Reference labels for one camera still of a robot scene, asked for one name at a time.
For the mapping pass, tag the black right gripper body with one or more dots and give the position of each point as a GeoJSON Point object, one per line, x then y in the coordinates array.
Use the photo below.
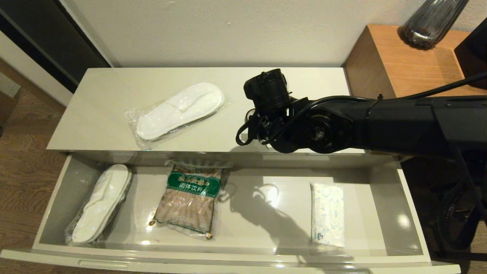
{"type": "Point", "coordinates": [272, 129]}

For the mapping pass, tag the white tissue pack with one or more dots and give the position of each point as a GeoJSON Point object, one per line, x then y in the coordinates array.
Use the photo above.
{"type": "Point", "coordinates": [327, 217]}

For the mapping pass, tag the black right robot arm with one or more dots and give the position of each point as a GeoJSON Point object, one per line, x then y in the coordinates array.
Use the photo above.
{"type": "Point", "coordinates": [399, 121]}

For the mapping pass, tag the white glossy drawer cabinet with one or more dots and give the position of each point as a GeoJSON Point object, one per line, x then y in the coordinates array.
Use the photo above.
{"type": "Point", "coordinates": [152, 80]}

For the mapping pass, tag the white slippers in plastic bag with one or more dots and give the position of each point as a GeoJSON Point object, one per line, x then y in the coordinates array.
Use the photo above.
{"type": "Point", "coordinates": [179, 112]}
{"type": "Point", "coordinates": [101, 205]}

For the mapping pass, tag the drink sachet bag green label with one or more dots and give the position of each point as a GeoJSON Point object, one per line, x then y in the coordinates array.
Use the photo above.
{"type": "Point", "coordinates": [190, 205]}

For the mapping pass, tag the brown wooden side cabinet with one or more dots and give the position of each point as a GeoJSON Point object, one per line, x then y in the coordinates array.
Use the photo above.
{"type": "Point", "coordinates": [399, 57]}

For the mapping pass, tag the grey ribbed glass vase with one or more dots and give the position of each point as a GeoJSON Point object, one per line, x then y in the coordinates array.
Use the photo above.
{"type": "Point", "coordinates": [430, 23]}

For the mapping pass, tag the black box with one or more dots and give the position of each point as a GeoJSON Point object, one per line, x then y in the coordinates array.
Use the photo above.
{"type": "Point", "coordinates": [475, 53]}

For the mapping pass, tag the dark door panel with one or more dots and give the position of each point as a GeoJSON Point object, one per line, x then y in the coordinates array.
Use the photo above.
{"type": "Point", "coordinates": [45, 34]}

